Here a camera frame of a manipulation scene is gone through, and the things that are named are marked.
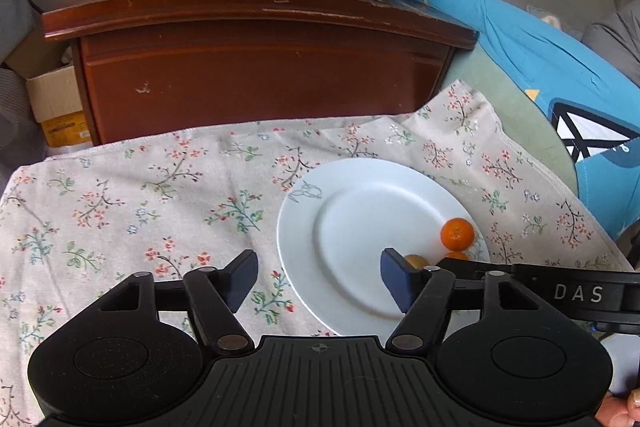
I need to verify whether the grey padded cloth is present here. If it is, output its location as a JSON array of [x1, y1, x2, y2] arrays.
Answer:
[[580, 0, 640, 84]]

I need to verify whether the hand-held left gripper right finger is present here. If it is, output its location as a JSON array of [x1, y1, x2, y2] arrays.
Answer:
[[380, 248, 543, 353]]

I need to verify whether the pale teal cloth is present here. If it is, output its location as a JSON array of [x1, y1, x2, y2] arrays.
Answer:
[[526, 5, 565, 28]]

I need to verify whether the white ceramic plate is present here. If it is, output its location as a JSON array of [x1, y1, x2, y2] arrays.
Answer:
[[276, 158, 491, 338]]

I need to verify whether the open cardboard box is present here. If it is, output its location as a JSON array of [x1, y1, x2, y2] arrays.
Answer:
[[4, 33, 96, 148]]

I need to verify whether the green bed sheet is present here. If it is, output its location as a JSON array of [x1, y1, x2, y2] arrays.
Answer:
[[440, 32, 581, 198]]

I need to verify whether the floral tablecloth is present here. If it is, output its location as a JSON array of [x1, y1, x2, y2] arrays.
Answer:
[[0, 79, 633, 427]]

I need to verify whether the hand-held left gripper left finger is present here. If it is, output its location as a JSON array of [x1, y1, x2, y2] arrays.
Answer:
[[95, 249, 260, 356]]

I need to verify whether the brown wooden nightstand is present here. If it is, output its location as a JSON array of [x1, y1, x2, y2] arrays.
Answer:
[[41, 0, 480, 146]]

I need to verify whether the blue printed blanket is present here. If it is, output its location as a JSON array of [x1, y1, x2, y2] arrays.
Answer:
[[385, 0, 640, 239]]

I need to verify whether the person's right hand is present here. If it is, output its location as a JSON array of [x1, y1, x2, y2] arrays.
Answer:
[[597, 388, 640, 427]]

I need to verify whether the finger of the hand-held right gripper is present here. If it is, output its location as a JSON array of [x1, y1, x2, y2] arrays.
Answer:
[[436, 257, 516, 280]]

